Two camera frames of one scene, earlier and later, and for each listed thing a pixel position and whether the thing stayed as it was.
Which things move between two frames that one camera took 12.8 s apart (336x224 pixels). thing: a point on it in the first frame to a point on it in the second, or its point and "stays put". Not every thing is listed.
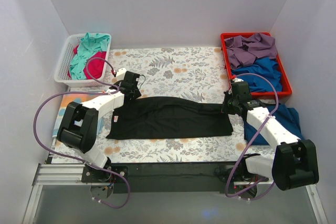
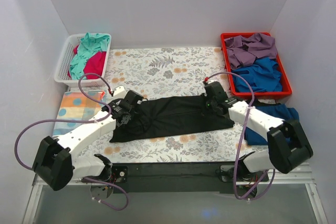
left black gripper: x=134 y=94 to x=137 y=104
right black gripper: x=227 y=106 to x=210 y=102
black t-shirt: x=155 y=117 stays put
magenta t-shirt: x=96 y=66 stays put
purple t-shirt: x=243 y=51 stays put
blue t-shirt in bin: x=265 y=67 stays put
